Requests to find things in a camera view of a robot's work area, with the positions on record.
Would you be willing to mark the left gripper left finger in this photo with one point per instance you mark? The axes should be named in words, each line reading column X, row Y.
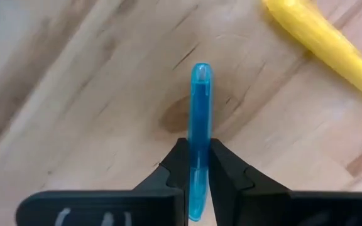
column 171, row 175

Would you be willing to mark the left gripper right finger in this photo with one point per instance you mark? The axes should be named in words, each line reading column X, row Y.
column 228, row 188

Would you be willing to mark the small blue highlighter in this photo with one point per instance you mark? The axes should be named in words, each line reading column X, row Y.
column 200, row 110

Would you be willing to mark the small yellow highlighter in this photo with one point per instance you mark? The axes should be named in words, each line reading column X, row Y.
column 319, row 37

